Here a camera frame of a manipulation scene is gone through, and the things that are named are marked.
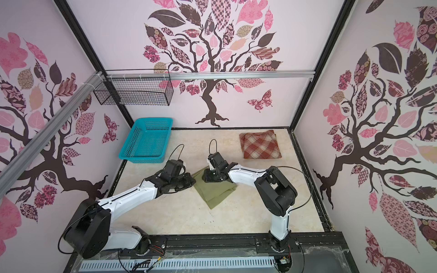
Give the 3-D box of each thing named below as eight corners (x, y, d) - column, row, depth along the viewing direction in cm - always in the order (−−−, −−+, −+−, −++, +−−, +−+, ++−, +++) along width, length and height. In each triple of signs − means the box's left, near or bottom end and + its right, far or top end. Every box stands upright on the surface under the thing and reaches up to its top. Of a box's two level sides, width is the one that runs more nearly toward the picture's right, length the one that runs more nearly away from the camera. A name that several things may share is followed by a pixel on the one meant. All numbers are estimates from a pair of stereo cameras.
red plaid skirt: (241, 158, 106) (241, 155, 103) (239, 134, 120) (239, 130, 117) (280, 158, 106) (281, 154, 103) (273, 134, 120) (274, 130, 117)
